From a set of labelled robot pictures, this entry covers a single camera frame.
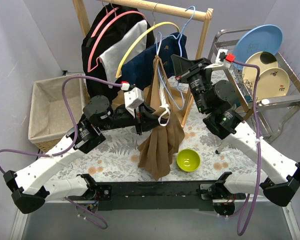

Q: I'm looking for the navy blue denim garment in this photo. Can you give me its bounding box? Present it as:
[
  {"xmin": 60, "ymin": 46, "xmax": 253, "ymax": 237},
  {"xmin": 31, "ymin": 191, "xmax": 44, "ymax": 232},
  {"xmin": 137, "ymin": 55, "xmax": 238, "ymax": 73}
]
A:
[{"xmin": 121, "ymin": 32, "xmax": 188, "ymax": 90}]

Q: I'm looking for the white cloth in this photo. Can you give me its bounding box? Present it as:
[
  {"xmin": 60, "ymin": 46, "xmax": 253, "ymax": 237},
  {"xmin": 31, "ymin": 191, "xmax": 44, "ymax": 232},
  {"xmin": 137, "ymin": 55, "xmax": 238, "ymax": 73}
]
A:
[{"xmin": 99, "ymin": 19, "xmax": 148, "ymax": 83}]

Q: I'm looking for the blue wire hanger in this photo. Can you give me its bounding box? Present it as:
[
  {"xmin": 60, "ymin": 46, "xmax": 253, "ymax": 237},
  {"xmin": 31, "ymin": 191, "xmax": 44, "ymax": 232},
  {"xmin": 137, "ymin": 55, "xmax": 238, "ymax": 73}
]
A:
[{"xmin": 157, "ymin": 5, "xmax": 196, "ymax": 110}]

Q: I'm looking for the cream plate with flower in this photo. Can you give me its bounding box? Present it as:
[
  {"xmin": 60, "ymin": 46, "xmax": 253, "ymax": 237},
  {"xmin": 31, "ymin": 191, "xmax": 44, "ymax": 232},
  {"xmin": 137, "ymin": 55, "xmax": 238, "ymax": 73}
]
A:
[{"xmin": 256, "ymin": 67, "xmax": 290, "ymax": 100}]

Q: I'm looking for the floral tablecloth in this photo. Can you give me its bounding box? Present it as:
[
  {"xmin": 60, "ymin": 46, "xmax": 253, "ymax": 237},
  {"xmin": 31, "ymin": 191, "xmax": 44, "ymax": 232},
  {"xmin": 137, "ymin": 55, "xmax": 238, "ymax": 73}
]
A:
[{"xmin": 49, "ymin": 66, "xmax": 270, "ymax": 183}]

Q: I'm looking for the brown skirt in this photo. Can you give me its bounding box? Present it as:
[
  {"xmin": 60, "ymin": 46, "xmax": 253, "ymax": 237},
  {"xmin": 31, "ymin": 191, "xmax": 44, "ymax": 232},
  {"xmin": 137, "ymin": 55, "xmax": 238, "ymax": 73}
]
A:
[{"xmin": 138, "ymin": 55, "xmax": 185, "ymax": 181}]

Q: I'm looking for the blue plate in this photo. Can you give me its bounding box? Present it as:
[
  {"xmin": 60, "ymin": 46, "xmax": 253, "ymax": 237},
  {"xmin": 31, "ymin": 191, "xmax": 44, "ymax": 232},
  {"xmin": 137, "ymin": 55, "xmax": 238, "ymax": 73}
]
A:
[{"xmin": 232, "ymin": 24, "xmax": 283, "ymax": 63}]

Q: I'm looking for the yellow hanger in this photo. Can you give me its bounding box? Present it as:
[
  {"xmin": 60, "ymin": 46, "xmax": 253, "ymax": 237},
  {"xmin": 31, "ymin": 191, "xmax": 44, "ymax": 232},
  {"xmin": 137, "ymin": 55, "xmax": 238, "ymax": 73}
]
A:
[{"xmin": 114, "ymin": 3, "xmax": 180, "ymax": 78}]

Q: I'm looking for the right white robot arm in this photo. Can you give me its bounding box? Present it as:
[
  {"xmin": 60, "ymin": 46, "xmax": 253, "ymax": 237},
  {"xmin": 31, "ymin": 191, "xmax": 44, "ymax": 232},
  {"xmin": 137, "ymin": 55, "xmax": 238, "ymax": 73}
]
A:
[{"xmin": 171, "ymin": 53, "xmax": 300, "ymax": 207}]

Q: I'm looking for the wooden clothes rack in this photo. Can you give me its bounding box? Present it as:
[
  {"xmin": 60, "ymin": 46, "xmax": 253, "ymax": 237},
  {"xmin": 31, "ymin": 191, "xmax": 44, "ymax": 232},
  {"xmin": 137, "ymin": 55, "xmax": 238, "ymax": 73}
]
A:
[{"xmin": 73, "ymin": 0, "xmax": 214, "ymax": 127}]

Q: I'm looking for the black garment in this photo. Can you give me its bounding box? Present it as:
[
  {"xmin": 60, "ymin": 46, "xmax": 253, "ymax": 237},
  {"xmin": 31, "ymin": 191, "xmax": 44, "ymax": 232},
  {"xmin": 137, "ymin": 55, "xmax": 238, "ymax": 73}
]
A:
[{"xmin": 81, "ymin": 4, "xmax": 156, "ymax": 102}]

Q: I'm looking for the wicker laundry basket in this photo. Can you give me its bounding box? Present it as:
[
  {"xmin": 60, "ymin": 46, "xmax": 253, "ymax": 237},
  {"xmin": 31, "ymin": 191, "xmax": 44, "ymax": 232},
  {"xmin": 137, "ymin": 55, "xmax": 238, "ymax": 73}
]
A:
[{"xmin": 28, "ymin": 76, "xmax": 90, "ymax": 153}]

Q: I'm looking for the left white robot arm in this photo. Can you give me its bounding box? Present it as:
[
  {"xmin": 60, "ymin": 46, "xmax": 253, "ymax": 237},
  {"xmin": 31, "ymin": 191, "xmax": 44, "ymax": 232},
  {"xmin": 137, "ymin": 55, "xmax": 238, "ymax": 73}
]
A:
[{"xmin": 3, "ymin": 95, "xmax": 167, "ymax": 214}]

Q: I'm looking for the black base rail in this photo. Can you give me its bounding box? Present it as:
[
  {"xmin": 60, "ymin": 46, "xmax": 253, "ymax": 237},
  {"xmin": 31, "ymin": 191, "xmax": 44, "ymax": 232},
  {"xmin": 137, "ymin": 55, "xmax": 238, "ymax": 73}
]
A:
[{"xmin": 69, "ymin": 180, "xmax": 246, "ymax": 216}]

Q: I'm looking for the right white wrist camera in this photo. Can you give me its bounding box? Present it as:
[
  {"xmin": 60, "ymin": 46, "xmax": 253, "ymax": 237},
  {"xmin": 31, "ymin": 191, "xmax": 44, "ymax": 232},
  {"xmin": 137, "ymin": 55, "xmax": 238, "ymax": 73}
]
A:
[{"xmin": 204, "ymin": 49, "xmax": 236, "ymax": 71}]

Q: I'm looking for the cream plate with black spot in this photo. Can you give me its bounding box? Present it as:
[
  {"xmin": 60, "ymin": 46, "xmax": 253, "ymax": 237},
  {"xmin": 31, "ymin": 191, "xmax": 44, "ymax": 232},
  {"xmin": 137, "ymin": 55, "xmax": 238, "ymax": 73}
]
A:
[{"xmin": 241, "ymin": 51, "xmax": 279, "ymax": 85}]

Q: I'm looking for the green bowl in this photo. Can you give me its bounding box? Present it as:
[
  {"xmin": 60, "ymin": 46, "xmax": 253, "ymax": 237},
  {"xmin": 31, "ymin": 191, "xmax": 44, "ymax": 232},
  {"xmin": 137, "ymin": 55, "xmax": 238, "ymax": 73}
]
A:
[{"xmin": 176, "ymin": 149, "xmax": 201, "ymax": 172}]

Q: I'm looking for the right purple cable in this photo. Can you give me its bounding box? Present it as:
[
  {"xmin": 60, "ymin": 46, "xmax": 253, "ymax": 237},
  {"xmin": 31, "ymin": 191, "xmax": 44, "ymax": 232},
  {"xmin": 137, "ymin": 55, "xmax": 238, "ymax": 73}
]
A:
[{"xmin": 214, "ymin": 59, "xmax": 263, "ymax": 237}]

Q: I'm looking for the metal dish rack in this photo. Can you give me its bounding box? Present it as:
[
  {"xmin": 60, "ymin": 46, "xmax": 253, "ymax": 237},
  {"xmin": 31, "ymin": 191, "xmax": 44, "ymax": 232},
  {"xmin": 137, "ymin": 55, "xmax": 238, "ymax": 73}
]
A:
[{"xmin": 208, "ymin": 26, "xmax": 300, "ymax": 144}]

